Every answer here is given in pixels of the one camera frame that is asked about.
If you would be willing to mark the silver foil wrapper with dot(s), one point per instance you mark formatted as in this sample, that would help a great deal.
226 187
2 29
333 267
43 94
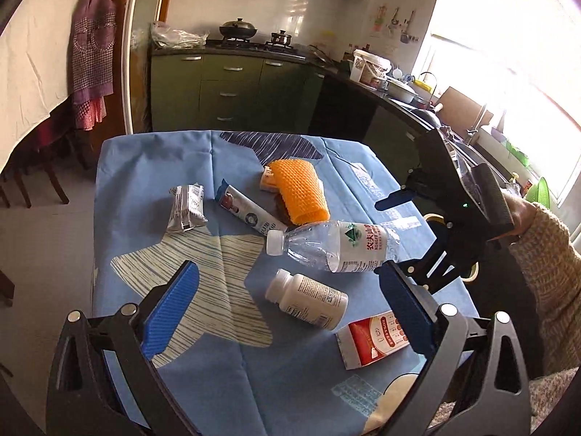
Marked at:
187 209

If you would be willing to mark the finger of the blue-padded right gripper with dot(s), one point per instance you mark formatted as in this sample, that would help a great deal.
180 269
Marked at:
395 199

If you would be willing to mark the clear plastic water bottle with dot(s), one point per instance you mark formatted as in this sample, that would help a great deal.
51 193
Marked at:
336 246

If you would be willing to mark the person's right hand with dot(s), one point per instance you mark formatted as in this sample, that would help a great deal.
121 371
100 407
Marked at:
523 214

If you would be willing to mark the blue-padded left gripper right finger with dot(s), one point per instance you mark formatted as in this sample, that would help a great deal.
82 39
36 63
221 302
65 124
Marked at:
474 381

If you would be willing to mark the white plastic bucket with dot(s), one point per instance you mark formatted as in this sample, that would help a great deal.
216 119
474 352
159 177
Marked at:
369 69

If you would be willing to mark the purple checked apron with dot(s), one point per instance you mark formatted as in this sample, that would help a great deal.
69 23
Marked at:
92 47

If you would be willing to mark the red and white carton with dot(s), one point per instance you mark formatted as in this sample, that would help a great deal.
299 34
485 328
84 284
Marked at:
368 340

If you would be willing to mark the green plastic colander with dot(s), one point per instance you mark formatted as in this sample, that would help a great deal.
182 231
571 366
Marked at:
539 193

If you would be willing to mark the white cloth on table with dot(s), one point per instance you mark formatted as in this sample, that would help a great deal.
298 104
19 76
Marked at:
34 73

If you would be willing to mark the small white paper box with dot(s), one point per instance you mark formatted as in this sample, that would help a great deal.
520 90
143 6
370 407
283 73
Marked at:
268 180

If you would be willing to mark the small steel pot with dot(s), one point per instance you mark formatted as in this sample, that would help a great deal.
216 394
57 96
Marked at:
282 38

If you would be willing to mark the clear plastic bag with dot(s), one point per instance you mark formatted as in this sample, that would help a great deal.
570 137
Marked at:
165 36

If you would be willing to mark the white snack stick wrapper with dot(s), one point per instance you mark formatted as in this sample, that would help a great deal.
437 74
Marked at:
253 215

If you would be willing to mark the orange foam fruit net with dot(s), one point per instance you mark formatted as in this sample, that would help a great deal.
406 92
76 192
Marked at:
303 213

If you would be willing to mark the green kitchen cabinets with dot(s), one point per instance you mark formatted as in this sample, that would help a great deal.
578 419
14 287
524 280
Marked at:
216 91

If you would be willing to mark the white enamel basin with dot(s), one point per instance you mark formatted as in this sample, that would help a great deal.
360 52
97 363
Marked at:
400 91

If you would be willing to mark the blue star-print tablecloth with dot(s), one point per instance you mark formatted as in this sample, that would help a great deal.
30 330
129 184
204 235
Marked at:
237 364

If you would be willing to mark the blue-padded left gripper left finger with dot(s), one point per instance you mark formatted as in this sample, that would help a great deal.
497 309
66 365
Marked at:
82 398

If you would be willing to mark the yellow-rimmed blue trash bin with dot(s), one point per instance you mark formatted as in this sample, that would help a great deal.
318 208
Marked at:
436 222

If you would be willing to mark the beige knit right sleeve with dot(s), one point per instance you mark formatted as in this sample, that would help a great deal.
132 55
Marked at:
551 267

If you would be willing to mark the black wok with lid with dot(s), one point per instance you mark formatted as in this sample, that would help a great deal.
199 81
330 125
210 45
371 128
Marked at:
237 30

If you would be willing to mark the white pill bottle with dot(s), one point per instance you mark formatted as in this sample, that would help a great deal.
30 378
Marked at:
307 300

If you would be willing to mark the steel sink faucet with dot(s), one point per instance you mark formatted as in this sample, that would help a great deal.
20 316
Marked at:
473 130

